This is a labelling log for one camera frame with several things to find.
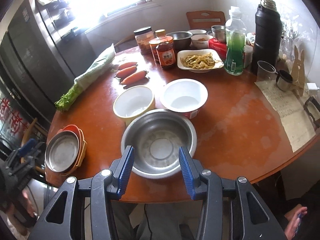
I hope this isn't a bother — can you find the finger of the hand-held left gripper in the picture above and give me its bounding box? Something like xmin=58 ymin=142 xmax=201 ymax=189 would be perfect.
xmin=21 ymin=138 xmax=38 ymax=156
xmin=29 ymin=142 xmax=46 ymax=165

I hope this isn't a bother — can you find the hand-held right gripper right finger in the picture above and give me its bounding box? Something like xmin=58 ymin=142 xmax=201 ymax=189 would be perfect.
xmin=178 ymin=146 xmax=288 ymax=240

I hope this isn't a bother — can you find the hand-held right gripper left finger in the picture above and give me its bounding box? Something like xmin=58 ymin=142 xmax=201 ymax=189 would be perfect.
xmin=30 ymin=145 xmax=136 ymax=240

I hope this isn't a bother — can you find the dark round metal plate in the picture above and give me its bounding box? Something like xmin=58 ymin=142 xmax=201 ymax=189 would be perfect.
xmin=45 ymin=131 xmax=80 ymax=172

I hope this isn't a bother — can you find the large stainless steel bowl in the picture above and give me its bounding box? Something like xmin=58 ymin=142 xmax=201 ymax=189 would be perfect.
xmin=121 ymin=109 xmax=197 ymax=179

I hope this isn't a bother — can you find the yellow shell-shaped plate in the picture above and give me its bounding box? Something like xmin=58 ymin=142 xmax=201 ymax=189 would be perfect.
xmin=56 ymin=129 xmax=87 ymax=176

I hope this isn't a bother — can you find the yellow bowl with white inside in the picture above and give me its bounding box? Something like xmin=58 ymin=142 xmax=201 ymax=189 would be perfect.
xmin=113 ymin=86 xmax=156 ymax=125

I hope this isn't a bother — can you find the white paper bowl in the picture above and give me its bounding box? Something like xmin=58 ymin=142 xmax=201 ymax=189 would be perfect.
xmin=160 ymin=79 xmax=208 ymax=119

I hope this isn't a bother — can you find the yellow wooden chair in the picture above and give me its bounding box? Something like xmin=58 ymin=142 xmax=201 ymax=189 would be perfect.
xmin=21 ymin=117 xmax=49 ymax=160

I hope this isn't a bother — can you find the glass door with red decal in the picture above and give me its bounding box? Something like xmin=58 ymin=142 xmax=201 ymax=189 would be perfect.
xmin=0 ymin=75 xmax=48 ymax=160

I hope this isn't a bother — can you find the grey refrigerator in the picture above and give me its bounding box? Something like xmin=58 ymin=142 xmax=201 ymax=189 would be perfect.
xmin=0 ymin=0 xmax=97 ymax=130

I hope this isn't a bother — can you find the carrot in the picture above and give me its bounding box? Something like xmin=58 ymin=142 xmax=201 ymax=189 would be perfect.
xmin=120 ymin=70 xmax=149 ymax=85
xmin=115 ymin=66 xmax=138 ymax=78
xmin=117 ymin=62 xmax=138 ymax=71

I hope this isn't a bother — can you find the celery bunch in plastic bag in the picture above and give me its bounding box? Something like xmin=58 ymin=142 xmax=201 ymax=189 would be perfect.
xmin=55 ymin=43 xmax=116 ymax=112

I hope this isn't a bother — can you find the white plate of pickled vegetables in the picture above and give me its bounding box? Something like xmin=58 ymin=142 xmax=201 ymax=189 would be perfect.
xmin=177 ymin=49 xmax=224 ymax=73

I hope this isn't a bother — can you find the handwritten paper sheet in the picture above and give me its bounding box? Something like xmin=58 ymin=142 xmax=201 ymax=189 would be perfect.
xmin=254 ymin=80 xmax=317 ymax=153

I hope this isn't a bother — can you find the dark sauce bottle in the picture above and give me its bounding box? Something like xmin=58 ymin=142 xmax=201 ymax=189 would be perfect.
xmin=154 ymin=29 xmax=177 ymax=70

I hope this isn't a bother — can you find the red lid sauce jar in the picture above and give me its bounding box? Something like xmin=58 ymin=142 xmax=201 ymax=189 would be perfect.
xmin=149 ymin=39 xmax=160 ymax=63

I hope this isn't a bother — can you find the red tissue pack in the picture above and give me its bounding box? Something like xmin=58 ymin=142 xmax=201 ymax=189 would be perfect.
xmin=208 ymin=38 xmax=228 ymax=58

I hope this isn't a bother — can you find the curved back wooden chair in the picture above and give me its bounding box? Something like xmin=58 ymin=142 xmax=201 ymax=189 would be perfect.
xmin=114 ymin=34 xmax=137 ymax=53

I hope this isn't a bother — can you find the white ceramic bowl with food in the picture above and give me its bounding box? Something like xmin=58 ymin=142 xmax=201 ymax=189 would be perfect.
xmin=191 ymin=34 xmax=213 ymax=50

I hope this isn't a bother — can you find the clear jar with black lid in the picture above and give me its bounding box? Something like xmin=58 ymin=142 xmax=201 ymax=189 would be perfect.
xmin=133 ymin=26 xmax=153 ymax=55

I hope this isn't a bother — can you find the green liquid plastic bottle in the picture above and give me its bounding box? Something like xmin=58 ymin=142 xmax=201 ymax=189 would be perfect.
xmin=224 ymin=6 xmax=247 ymax=75

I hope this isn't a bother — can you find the cluttered storage shelf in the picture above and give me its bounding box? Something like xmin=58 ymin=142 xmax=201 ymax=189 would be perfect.
xmin=32 ymin=0 xmax=88 ymax=40

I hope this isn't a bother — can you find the small stainless steel bowl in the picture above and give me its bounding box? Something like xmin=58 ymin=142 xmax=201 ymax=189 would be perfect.
xmin=172 ymin=31 xmax=193 ymax=50

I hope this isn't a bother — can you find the small steel cup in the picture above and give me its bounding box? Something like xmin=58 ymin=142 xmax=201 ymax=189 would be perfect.
xmin=276 ymin=69 xmax=293 ymax=92

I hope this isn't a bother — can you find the small paper packet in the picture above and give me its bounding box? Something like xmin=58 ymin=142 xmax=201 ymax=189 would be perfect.
xmin=244 ymin=32 xmax=256 ymax=68

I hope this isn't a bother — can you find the tall steel cup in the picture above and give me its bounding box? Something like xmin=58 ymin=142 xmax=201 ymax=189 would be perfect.
xmin=211 ymin=25 xmax=227 ymax=43

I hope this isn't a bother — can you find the cardboard rabbit figure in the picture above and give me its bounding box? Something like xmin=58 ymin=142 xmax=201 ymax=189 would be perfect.
xmin=291 ymin=44 xmax=306 ymax=97

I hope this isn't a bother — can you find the white charger plug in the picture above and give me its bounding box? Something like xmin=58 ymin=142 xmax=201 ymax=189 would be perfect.
xmin=306 ymin=82 xmax=320 ymax=93

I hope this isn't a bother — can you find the black thermos flask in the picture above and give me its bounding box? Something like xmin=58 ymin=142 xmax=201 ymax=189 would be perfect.
xmin=251 ymin=0 xmax=283 ymax=75

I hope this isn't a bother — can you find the brown chair with cutout back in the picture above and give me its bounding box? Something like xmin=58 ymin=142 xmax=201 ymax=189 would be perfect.
xmin=186 ymin=10 xmax=226 ymax=30

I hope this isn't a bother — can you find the clear plastic bag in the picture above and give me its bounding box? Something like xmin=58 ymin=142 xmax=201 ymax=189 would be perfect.
xmin=279 ymin=2 xmax=313 ymax=63

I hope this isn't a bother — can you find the thin black cable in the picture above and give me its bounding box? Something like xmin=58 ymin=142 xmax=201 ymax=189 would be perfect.
xmin=144 ymin=202 xmax=152 ymax=240

